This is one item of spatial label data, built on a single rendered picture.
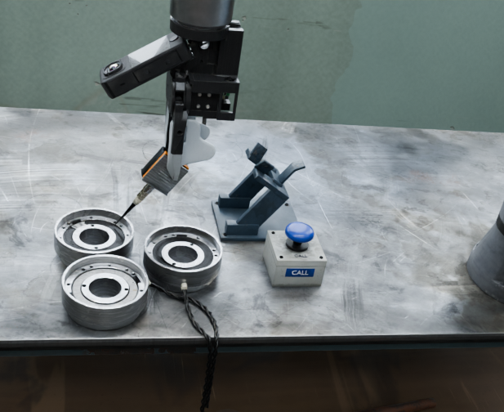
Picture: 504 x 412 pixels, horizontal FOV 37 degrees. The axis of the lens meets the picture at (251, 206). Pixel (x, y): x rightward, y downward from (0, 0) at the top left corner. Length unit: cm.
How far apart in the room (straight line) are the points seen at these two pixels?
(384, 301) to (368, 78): 182
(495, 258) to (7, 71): 190
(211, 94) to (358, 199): 42
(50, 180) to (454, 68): 198
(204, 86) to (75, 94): 177
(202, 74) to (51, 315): 35
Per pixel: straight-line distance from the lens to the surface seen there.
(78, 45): 259
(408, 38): 279
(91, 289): 96
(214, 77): 93
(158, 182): 100
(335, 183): 129
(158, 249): 102
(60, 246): 100
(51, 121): 138
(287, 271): 102
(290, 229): 101
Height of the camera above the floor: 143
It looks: 32 degrees down
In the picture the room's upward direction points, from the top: 10 degrees clockwise
